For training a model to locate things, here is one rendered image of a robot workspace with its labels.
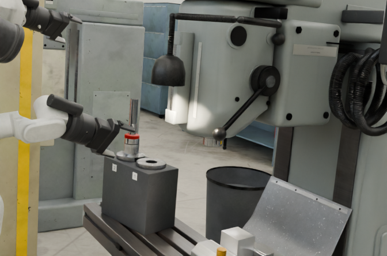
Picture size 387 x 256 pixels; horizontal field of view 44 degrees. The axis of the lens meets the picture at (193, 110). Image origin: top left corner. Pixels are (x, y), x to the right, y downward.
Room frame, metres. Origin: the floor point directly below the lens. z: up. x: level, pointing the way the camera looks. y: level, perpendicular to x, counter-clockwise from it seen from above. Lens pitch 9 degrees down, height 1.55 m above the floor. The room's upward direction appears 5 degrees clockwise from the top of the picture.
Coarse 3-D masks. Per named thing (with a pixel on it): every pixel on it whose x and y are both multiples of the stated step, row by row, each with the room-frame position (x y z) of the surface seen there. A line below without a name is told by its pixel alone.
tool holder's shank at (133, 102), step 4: (132, 100) 1.47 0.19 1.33; (136, 100) 1.47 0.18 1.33; (132, 104) 1.47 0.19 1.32; (136, 104) 1.47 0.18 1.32; (132, 108) 1.47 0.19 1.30; (136, 108) 1.47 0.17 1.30; (132, 112) 1.47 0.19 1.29; (136, 112) 1.48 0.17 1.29; (132, 116) 1.47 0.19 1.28; (136, 116) 1.48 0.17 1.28; (132, 120) 1.47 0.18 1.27; (136, 120) 1.48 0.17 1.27; (132, 124) 1.47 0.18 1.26; (136, 124) 1.48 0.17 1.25; (136, 128) 1.48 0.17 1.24; (128, 132) 1.48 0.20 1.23
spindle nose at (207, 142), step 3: (204, 138) 1.16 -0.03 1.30; (207, 138) 1.15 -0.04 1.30; (204, 141) 1.16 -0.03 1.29; (207, 141) 1.15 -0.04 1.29; (210, 141) 1.15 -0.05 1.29; (213, 141) 1.15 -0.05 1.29; (216, 141) 1.15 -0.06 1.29; (219, 141) 1.15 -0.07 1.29; (204, 144) 1.16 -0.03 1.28; (207, 144) 1.15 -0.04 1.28; (210, 144) 1.15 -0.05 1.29; (213, 144) 1.15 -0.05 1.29; (216, 144) 1.15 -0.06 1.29; (219, 144) 1.15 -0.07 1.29
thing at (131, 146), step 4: (124, 140) 1.47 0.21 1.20; (128, 140) 1.46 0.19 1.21; (132, 140) 1.46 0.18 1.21; (136, 140) 1.46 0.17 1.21; (124, 144) 1.47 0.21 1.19; (128, 144) 1.46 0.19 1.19; (132, 144) 1.46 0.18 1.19; (136, 144) 1.47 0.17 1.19; (124, 148) 1.47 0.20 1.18; (128, 148) 1.46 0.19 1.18; (132, 148) 1.46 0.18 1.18; (136, 148) 1.47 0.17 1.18; (124, 152) 1.47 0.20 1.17; (128, 152) 1.46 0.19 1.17; (132, 152) 1.46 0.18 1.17; (136, 152) 1.47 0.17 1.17
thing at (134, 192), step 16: (112, 160) 1.45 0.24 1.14; (128, 160) 1.44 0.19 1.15; (144, 160) 1.42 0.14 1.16; (160, 160) 1.43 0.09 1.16; (112, 176) 1.44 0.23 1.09; (128, 176) 1.39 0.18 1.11; (144, 176) 1.34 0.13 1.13; (160, 176) 1.36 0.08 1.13; (176, 176) 1.41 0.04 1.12; (112, 192) 1.44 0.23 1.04; (128, 192) 1.39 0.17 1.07; (144, 192) 1.34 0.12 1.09; (160, 192) 1.36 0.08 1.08; (176, 192) 1.41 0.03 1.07; (112, 208) 1.44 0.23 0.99; (128, 208) 1.38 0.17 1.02; (144, 208) 1.33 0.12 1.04; (160, 208) 1.37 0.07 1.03; (128, 224) 1.38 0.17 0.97; (144, 224) 1.33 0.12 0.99; (160, 224) 1.37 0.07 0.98
